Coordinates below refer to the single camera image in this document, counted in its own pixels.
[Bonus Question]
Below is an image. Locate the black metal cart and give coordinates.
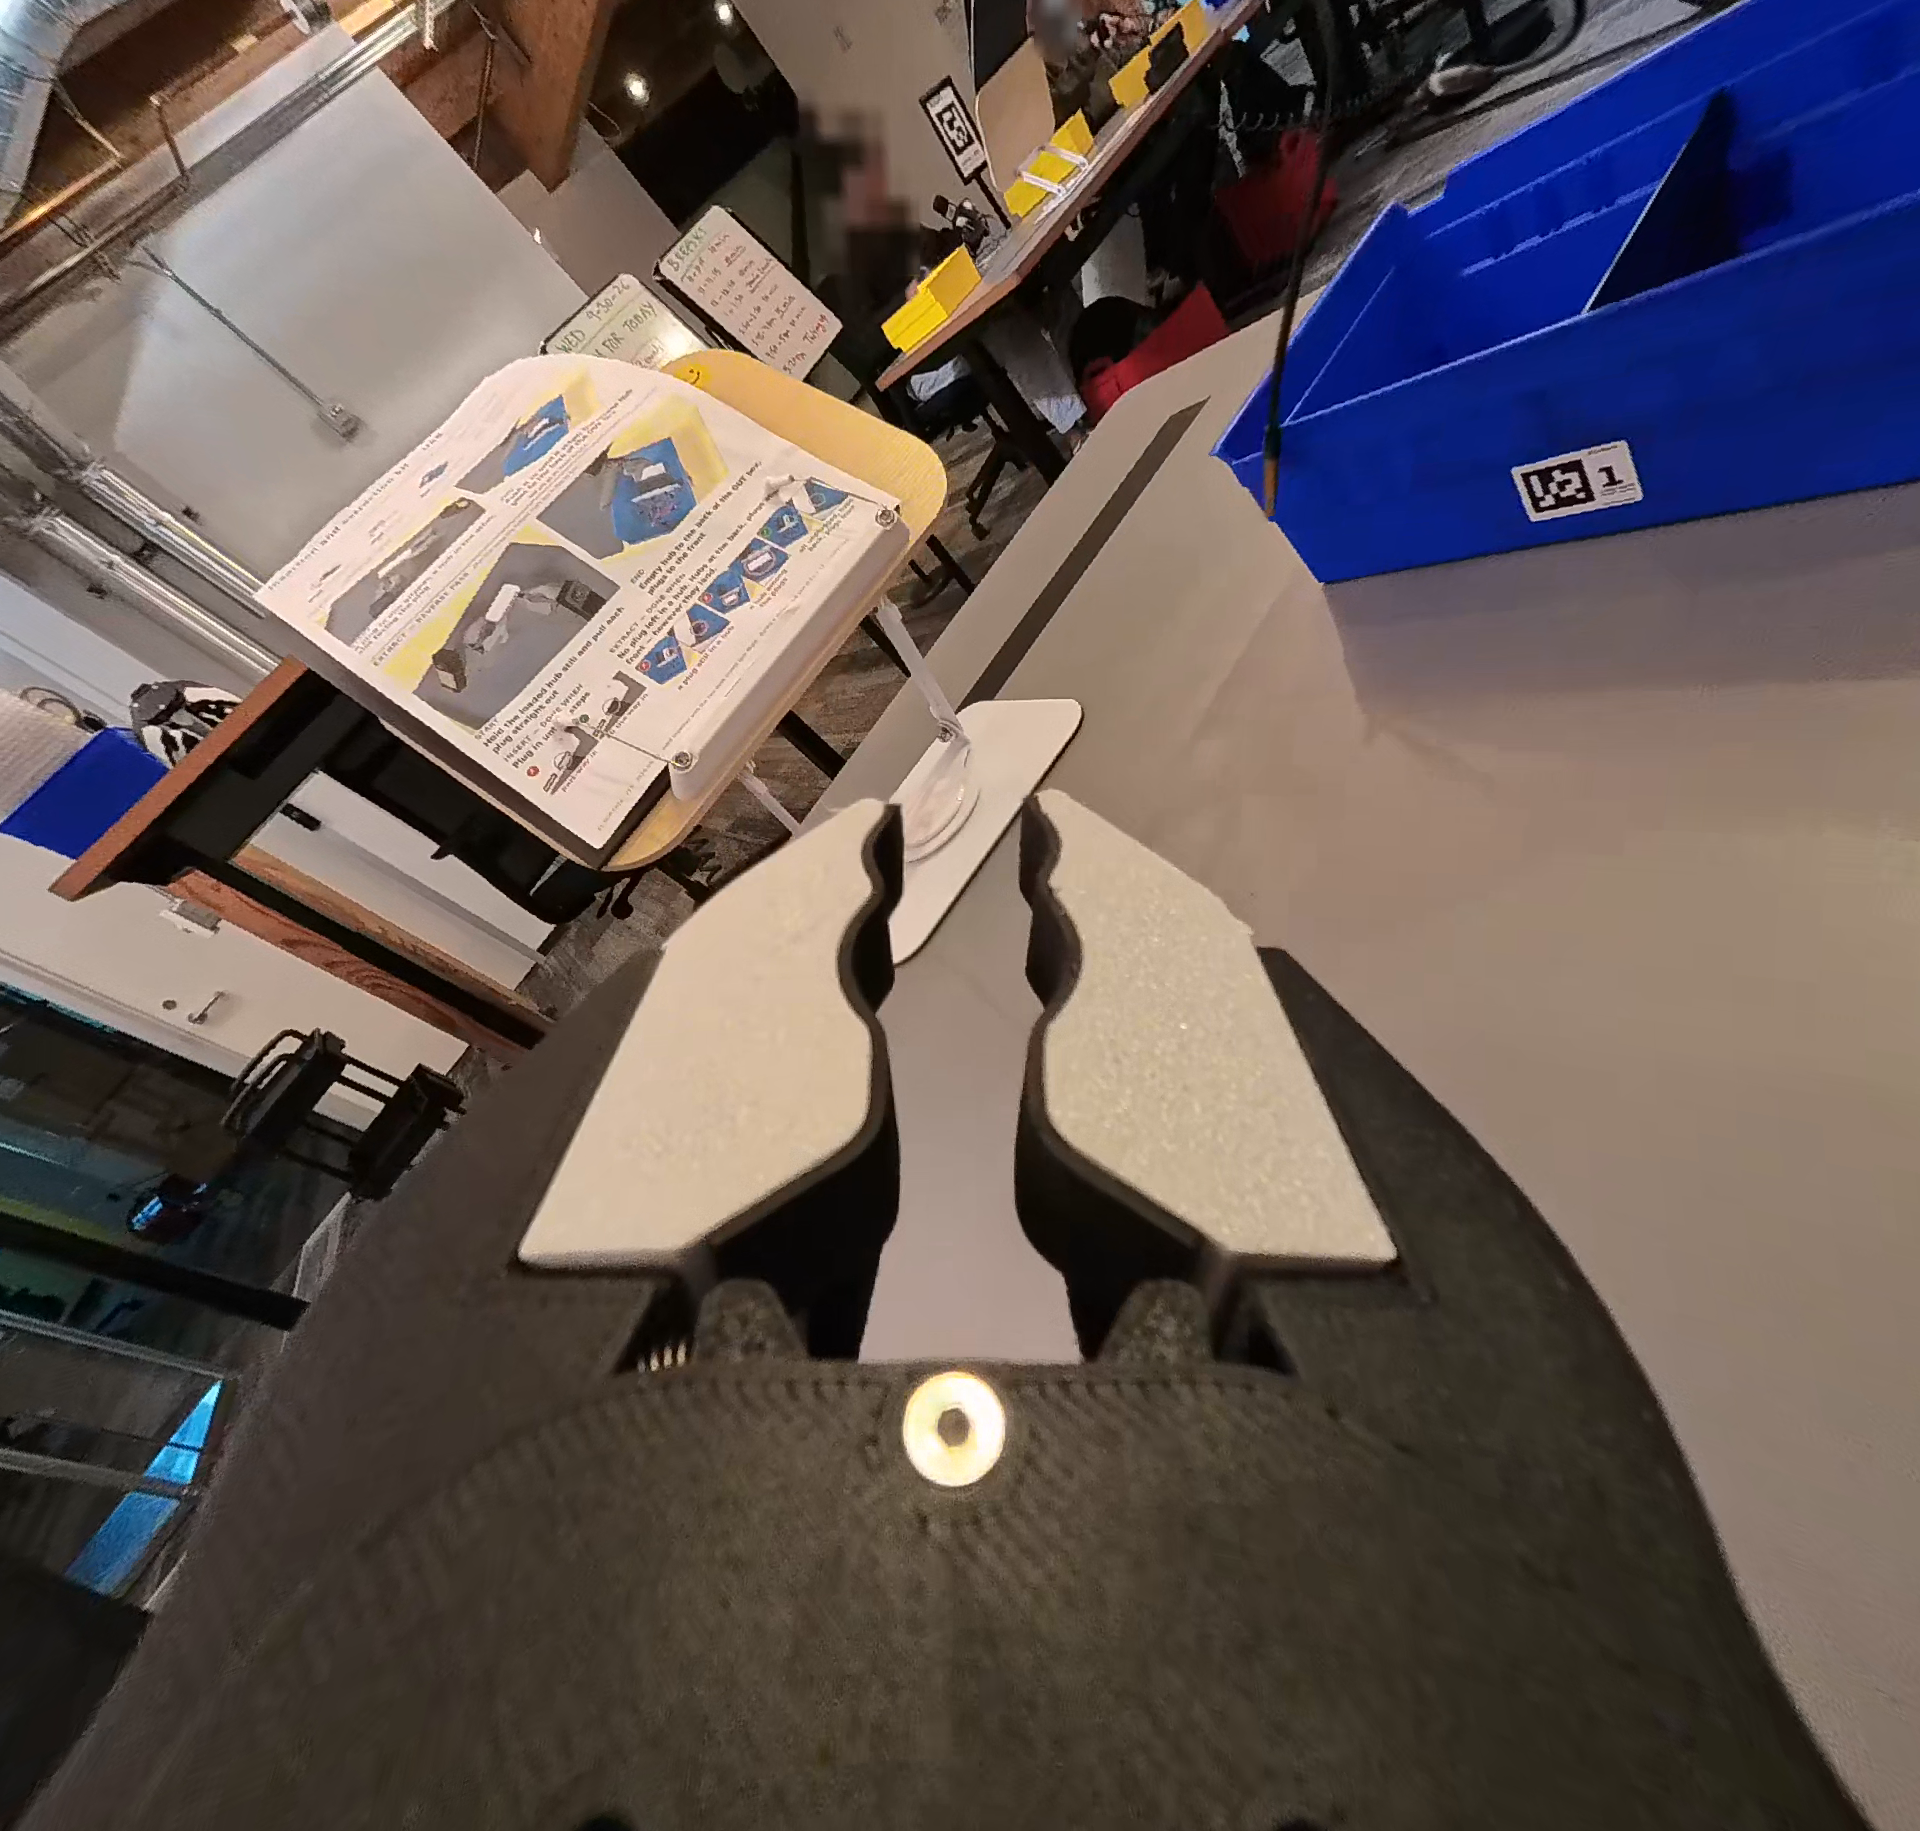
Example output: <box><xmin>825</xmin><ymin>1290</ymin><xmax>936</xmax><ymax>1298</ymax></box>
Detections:
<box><xmin>223</xmin><ymin>1027</ymin><xmax>468</xmax><ymax>1204</ymax></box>

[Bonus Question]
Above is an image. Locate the brown desk black frame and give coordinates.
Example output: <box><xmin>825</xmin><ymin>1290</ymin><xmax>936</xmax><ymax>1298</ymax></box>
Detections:
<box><xmin>51</xmin><ymin>654</ymin><xmax>557</xmax><ymax>1052</ymax></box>

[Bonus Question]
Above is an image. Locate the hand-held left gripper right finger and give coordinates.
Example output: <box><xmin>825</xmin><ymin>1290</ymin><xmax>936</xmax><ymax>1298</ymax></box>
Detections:
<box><xmin>1018</xmin><ymin>790</ymin><xmax>1400</xmax><ymax>1362</ymax></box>

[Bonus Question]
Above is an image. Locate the yellow plastic bin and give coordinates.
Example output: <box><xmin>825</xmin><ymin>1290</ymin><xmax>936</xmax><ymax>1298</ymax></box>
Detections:
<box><xmin>1109</xmin><ymin>0</ymin><xmax>1209</xmax><ymax>112</ymax></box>
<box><xmin>1003</xmin><ymin>136</ymin><xmax>1089</xmax><ymax>221</ymax></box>
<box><xmin>884</xmin><ymin>249</ymin><xmax>980</xmax><ymax>351</ymax></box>

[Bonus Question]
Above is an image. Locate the dark table cable flap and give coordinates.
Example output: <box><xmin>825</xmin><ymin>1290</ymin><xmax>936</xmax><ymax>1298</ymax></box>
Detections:
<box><xmin>862</xmin><ymin>400</ymin><xmax>1212</xmax><ymax>1362</ymax></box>

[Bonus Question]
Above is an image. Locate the printed instruction sheet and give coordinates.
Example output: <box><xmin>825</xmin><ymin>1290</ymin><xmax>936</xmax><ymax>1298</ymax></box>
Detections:
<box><xmin>256</xmin><ymin>357</ymin><xmax>905</xmax><ymax>857</ymax></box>

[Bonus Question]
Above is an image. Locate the whiteboard with writing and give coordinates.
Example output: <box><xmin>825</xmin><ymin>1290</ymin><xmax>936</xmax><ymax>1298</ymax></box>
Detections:
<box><xmin>657</xmin><ymin>206</ymin><xmax>842</xmax><ymax>397</ymax></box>
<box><xmin>543</xmin><ymin>274</ymin><xmax>707</xmax><ymax>372</ymax></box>

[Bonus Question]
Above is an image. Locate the long wooden work table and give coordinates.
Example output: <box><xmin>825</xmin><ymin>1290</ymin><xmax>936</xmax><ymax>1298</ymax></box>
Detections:
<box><xmin>876</xmin><ymin>0</ymin><xmax>1313</xmax><ymax>408</ymax></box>

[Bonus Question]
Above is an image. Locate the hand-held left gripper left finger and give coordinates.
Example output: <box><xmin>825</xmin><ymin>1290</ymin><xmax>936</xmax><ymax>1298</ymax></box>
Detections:
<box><xmin>514</xmin><ymin>800</ymin><xmax>905</xmax><ymax>1356</ymax></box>

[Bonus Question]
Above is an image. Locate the black white marker tag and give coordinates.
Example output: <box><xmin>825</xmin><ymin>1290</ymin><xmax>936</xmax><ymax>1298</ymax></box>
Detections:
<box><xmin>1513</xmin><ymin>439</ymin><xmax>1643</xmax><ymax>525</ymax></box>

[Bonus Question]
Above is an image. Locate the red bag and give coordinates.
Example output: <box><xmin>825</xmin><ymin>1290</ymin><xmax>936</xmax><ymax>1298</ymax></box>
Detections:
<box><xmin>1214</xmin><ymin>136</ymin><xmax>1340</xmax><ymax>273</ymax></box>

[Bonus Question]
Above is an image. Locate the blue plastic bin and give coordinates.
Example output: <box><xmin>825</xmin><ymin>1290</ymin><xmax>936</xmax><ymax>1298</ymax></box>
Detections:
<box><xmin>1214</xmin><ymin>0</ymin><xmax>1920</xmax><ymax>586</ymax></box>

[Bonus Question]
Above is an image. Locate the small blue storage bin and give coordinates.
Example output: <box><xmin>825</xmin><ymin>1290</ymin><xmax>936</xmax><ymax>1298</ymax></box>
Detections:
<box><xmin>0</xmin><ymin>729</ymin><xmax>167</xmax><ymax>862</ymax></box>

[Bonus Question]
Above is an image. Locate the black white marker sign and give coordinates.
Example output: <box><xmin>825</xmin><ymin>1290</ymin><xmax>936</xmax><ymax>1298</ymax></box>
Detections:
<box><xmin>917</xmin><ymin>75</ymin><xmax>991</xmax><ymax>182</ymax></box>

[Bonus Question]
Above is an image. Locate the red plastic bin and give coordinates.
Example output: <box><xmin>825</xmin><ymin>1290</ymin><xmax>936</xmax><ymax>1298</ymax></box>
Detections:
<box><xmin>1081</xmin><ymin>286</ymin><xmax>1234</xmax><ymax>422</ymax></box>

